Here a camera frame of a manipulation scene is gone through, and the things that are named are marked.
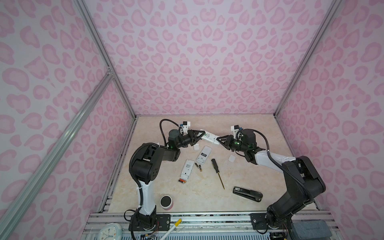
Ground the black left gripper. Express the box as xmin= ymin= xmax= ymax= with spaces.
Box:
xmin=176 ymin=131 xmax=205 ymax=150

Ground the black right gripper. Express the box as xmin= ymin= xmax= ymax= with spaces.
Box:
xmin=216 ymin=135 xmax=249 ymax=153

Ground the white battery cover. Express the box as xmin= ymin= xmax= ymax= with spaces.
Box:
xmin=229 ymin=155 xmax=236 ymax=163
xmin=193 ymin=144 xmax=200 ymax=151

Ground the red and white remote control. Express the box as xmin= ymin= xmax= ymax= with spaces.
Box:
xmin=196 ymin=146 xmax=212 ymax=165

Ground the black yellow handled screwdriver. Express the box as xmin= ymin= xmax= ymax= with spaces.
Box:
xmin=211 ymin=159 xmax=225 ymax=189

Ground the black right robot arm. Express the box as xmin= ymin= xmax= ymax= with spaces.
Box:
xmin=217 ymin=129 xmax=326 ymax=229

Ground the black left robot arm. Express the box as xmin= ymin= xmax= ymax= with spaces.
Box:
xmin=129 ymin=130 xmax=206 ymax=232

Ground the black stapler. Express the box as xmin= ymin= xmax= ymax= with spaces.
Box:
xmin=233 ymin=187 xmax=263 ymax=203

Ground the pink black tape roll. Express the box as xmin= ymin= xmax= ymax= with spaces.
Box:
xmin=160 ymin=195 xmax=174 ymax=211

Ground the yellow capped white marker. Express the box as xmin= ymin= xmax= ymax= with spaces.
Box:
xmin=160 ymin=219 xmax=182 ymax=240

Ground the grey cloth pad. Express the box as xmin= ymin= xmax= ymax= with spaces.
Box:
xmin=290 ymin=220 xmax=332 ymax=240

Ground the white analog clock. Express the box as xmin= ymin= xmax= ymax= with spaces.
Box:
xmin=97 ymin=223 xmax=123 ymax=240

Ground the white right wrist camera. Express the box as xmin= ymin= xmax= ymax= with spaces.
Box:
xmin=231 ymin=125 xmax=243 ymax=140

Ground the black right camera cable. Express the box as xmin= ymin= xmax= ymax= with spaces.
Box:
xmin=239 ymin=128 xmax=314 ymax=205

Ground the aluminium rail base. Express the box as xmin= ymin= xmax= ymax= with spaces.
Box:
xmin=79 ymin=209 xmax=346 ymax=240

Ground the aluminium frame strut right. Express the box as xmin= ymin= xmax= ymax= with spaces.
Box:
xmin=274 ymin=0 xmax=344 ymax=118

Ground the aluminium frame strut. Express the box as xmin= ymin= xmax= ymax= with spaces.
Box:
xmin=1 ymin=1 xmax=133 ymax=240
xmin=274 ymin=0 xmax=344 ymax=118

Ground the aluminium frame strut left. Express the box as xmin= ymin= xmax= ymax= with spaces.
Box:
xmin=1 ymin=1 xmax=133 ymax=240

